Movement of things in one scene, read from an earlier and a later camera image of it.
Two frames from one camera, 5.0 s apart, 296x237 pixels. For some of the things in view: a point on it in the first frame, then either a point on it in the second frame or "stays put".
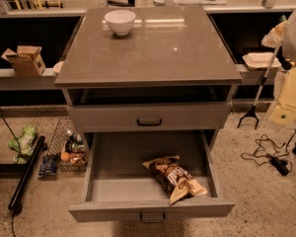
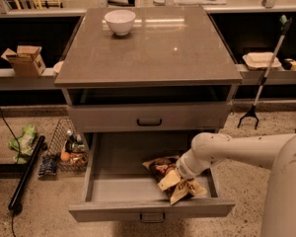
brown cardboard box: x=26 y=61 stays put
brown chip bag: x=174 y=180 stays put
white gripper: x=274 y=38 -> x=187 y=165
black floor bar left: x=27 y=173 stays put
